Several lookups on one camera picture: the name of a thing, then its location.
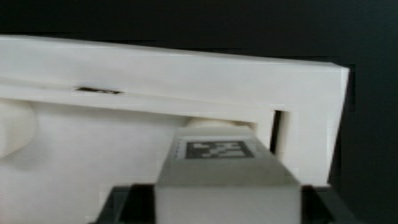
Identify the white square tabletop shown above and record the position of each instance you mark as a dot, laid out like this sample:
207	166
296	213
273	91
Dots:
99	132

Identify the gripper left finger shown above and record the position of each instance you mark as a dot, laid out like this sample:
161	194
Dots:
127	208

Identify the white U-shaped fence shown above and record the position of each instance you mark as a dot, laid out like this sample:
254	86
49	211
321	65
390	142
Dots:
307	86

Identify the white leg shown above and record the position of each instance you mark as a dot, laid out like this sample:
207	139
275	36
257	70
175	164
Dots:
223	183

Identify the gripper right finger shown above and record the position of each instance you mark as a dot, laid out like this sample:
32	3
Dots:
323	207

